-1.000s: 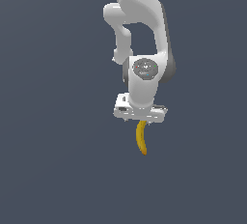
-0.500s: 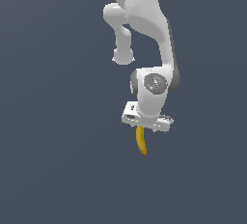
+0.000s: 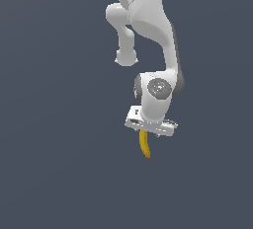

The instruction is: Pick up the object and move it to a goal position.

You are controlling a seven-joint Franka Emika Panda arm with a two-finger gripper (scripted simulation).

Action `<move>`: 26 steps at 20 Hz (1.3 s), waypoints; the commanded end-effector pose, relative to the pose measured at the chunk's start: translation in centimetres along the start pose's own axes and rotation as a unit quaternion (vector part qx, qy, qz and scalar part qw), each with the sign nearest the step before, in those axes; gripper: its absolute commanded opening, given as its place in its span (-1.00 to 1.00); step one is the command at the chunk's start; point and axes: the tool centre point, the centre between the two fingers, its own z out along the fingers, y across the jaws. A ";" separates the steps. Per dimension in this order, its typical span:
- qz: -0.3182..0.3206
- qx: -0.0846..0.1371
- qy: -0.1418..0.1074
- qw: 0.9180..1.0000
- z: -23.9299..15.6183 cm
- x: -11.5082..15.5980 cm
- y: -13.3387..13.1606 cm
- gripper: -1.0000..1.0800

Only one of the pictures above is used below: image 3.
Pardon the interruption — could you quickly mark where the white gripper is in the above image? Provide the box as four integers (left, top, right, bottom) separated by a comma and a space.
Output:
124, 105, 179, 138

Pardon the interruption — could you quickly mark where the yellow banana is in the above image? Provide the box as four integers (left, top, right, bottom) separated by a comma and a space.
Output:
138, 129, 151, 160

